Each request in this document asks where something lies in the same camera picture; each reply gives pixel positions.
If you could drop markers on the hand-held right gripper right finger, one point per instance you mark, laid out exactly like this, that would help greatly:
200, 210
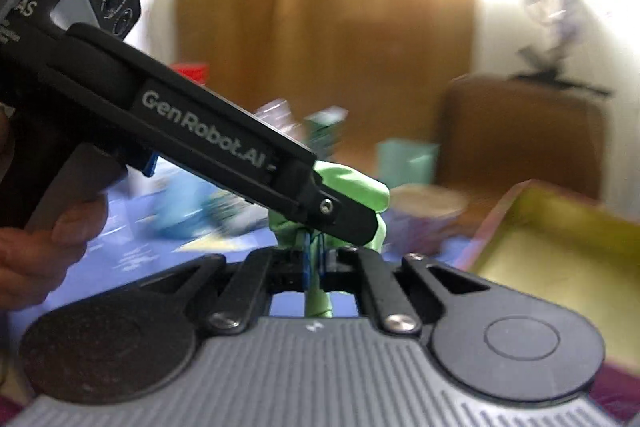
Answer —
330, 265

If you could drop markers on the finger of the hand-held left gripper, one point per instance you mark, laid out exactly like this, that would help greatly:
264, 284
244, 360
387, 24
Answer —
340, 219

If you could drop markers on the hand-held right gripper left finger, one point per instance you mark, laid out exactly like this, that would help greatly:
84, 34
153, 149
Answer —
302, 275

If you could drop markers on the gold-lined tin box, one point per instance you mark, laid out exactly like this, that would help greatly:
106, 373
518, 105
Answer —
550, 252

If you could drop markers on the person's left hand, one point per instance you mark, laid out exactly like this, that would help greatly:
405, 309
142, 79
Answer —
50, 237

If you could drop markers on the red box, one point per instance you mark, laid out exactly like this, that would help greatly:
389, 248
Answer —
192, 72

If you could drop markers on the teal cup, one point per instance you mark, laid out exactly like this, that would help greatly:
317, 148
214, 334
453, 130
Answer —
407, 164

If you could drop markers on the green carton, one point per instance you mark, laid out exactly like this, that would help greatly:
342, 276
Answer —
326, 132

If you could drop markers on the round wooden lid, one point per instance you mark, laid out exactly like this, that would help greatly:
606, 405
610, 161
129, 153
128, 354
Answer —
430, 204

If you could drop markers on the clear plastic packet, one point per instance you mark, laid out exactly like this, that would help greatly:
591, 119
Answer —
275, 114

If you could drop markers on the blue printed mat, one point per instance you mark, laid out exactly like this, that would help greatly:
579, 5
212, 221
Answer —
130, 252

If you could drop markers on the brown wooden wardrobe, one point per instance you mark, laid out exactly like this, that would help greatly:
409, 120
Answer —
325, 32

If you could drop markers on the brown armchair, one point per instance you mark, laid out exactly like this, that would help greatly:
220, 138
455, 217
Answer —
520, 137

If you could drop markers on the black stand with device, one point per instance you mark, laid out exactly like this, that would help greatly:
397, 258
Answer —
555, 57

